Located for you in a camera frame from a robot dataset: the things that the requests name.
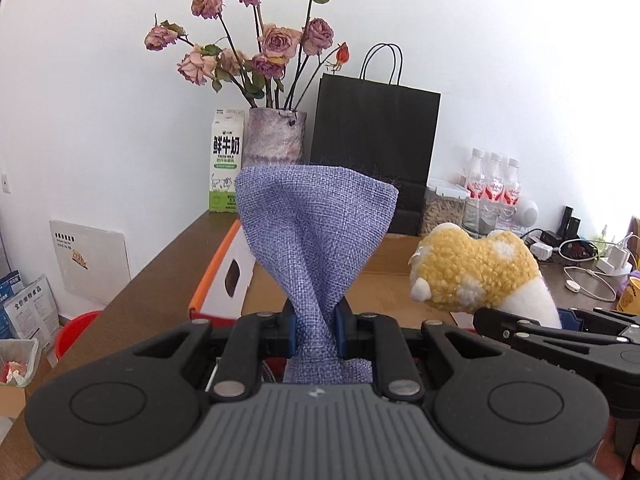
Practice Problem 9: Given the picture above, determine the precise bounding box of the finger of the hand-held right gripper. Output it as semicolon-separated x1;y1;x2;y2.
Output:
559;306;640;332
472;307;640;348

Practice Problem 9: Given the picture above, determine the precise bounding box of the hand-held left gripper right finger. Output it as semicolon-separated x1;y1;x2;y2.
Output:
335;304;501;403

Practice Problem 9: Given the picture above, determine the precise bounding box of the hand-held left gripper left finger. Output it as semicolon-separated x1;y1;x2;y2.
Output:
131;305;297;403

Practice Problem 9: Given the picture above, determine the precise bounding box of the red cardboard box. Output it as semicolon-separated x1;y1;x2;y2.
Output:
189;219;481;332

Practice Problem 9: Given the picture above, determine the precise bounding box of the yellow and white plush toy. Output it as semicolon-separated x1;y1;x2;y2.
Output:
409;222;563;330

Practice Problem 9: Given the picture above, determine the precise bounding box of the blue burlap pouch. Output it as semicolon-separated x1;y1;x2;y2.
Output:
235;162;399;386

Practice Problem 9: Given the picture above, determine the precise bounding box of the yellow paper cup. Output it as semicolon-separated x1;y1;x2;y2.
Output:
615;276;640;316

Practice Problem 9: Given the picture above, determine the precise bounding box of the black upright device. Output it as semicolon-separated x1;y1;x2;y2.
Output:
560;206;582;239

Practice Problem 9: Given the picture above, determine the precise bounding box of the white round speaker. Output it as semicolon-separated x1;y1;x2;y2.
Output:
515;198;541;227

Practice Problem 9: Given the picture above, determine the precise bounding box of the red label water bottle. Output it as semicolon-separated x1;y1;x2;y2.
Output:
502;157;524;207
462;148;489;202
482;152;506;206

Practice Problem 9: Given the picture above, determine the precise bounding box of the clear jar of seeds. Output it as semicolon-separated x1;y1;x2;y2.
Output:
420;179;471;236

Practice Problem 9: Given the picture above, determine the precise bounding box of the white and green milk carton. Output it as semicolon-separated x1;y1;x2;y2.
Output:
208;108;247;214

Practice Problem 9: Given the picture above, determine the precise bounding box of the purple ceramic vase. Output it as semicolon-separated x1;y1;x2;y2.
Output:
242;107;307;168

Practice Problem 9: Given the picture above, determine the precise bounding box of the black paper bag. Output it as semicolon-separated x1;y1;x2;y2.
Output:
310;43;442;236

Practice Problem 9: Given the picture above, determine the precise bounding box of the white board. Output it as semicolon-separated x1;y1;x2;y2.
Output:
49;219;132;306

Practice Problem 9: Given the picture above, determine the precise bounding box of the red plastic bucket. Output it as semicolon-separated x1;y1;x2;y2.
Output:
54;310;104;361

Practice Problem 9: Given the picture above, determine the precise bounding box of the white printed booklet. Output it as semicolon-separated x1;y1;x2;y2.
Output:
4;274;59;356

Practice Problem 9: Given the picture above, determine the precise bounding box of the lined trash bin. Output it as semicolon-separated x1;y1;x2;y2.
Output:
0;337;40;389

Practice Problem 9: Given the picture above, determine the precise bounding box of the bunch of dried roses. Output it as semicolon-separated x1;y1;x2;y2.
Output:
145;0;349;111

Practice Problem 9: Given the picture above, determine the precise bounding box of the white cable with puck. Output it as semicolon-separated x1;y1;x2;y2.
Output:
563;265;620;304

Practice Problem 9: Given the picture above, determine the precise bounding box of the white wall charger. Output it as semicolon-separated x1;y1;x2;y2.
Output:
597;239;634;277

